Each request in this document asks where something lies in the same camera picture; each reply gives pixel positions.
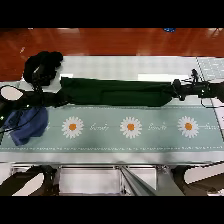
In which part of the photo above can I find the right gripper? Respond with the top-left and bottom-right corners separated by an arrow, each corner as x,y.
171,78 -> 188,102

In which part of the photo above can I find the dark green garment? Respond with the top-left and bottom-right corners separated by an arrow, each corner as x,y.
59,76 -> 178,109

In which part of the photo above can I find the black garment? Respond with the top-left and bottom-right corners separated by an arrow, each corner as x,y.
22,50 -> 65,89

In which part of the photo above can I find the blue garment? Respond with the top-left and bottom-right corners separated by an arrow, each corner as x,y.
3,106 -> 50,147

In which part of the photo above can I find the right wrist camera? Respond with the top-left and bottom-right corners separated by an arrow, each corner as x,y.
189,68 -> 202,85

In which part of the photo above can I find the black cable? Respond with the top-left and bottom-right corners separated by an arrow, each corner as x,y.
199,95 -> 224,110

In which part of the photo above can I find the silver frame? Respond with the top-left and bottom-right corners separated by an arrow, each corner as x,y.
0,161 -> 224,197

